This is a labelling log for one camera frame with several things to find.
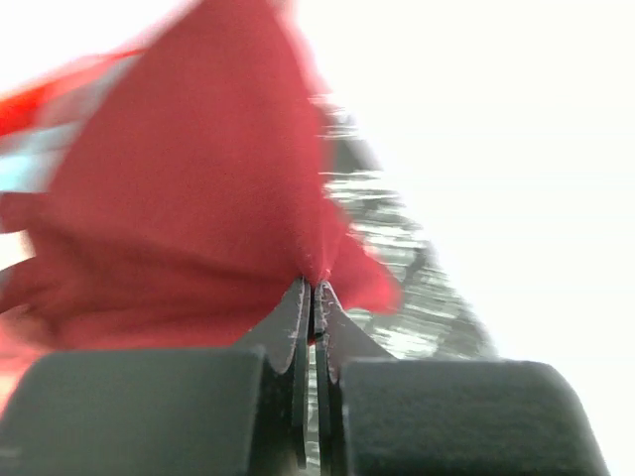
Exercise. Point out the dark red t shirt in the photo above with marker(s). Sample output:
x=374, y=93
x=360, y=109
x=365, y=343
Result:
x=190, y=201

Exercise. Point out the black marbled table mat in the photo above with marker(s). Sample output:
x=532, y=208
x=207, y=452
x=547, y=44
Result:
x=433, y=319

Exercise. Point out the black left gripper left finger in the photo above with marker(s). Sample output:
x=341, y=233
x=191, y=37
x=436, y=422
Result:
x=239, y=410

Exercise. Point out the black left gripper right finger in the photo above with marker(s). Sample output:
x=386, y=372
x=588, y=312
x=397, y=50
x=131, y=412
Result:
x=379, y=415

